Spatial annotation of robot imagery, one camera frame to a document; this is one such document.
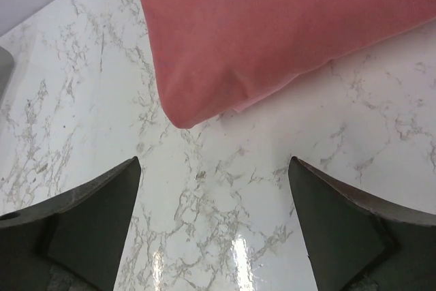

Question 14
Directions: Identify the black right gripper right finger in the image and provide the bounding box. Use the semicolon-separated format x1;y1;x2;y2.
288;157;435;290

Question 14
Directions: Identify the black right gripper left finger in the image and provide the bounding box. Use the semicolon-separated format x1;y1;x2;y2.
1;157;141;290

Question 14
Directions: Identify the clear grey plastic bin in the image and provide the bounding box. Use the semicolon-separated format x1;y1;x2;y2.
0;46;15;97

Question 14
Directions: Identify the folded pink t-shirt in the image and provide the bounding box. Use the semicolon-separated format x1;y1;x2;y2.
140;0;435;129

